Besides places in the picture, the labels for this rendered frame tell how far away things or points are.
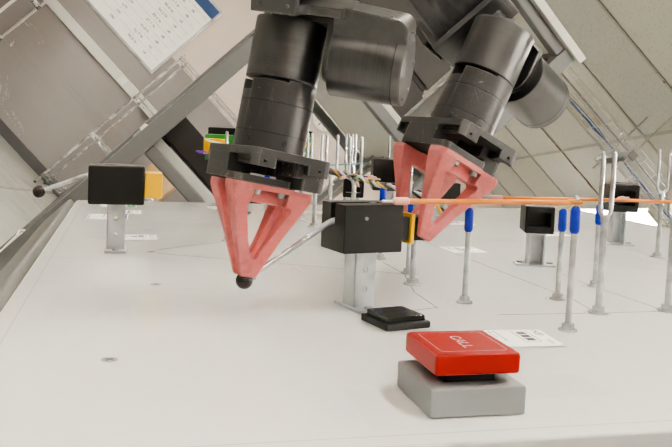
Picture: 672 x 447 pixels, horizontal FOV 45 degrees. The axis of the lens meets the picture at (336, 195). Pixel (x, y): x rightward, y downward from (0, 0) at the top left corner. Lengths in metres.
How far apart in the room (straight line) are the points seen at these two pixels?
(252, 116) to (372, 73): 0.10
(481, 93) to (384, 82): 0.13
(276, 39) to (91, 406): 0.31
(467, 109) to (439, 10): 0.12
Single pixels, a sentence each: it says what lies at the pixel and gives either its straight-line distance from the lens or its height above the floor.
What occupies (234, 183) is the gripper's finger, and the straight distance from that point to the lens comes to 0.61.
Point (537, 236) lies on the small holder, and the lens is 0.99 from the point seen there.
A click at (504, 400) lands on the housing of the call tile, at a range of 0.46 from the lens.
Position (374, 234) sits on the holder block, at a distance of 0.67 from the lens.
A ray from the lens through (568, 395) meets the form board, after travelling 0.51.
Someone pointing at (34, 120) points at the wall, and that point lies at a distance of 8.44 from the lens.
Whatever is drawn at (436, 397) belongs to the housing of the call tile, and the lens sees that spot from 0.45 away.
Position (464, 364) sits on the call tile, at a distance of 0.45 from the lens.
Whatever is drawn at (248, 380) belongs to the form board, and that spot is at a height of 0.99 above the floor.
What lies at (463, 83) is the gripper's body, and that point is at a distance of 0.71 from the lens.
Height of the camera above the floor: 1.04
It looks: 7 degrees up
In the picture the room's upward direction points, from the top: 48 degrees clockwise
